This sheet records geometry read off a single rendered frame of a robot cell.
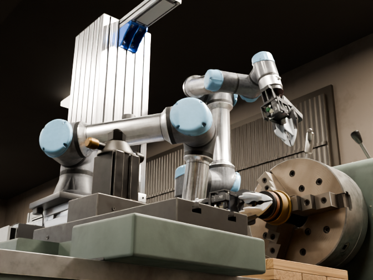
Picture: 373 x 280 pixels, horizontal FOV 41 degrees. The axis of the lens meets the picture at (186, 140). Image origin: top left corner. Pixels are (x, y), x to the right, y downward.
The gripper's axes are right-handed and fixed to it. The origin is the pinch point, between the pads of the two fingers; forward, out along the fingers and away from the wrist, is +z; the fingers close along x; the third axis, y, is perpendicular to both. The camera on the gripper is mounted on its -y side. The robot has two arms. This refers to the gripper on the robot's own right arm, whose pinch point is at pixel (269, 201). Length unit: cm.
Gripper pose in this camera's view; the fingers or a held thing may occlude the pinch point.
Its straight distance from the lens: 128.6
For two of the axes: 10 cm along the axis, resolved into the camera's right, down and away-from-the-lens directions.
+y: -6.9, -2.6, -6.7
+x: 0.1, -9.4, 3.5
